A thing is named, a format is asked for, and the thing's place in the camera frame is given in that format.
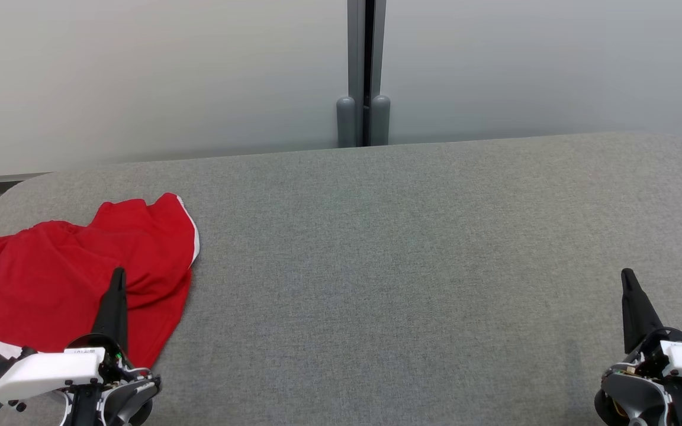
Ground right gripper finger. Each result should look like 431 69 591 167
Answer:
620 268 664 354

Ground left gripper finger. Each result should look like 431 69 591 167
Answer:
91 267 128 350

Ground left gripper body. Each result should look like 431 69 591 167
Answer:
0 334 131 403

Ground red Bulls 23 shorts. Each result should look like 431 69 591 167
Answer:
83 192 201 370

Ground red white-trimmed jersey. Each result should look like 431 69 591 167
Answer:
0 221 123 409

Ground grey fabric sofa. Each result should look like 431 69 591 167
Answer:
0 131 682 426

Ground grey cylindrical post cap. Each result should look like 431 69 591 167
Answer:
336 96 356 149
371 95 391 146

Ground grey metal partition post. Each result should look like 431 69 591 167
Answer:
347 0 387 147

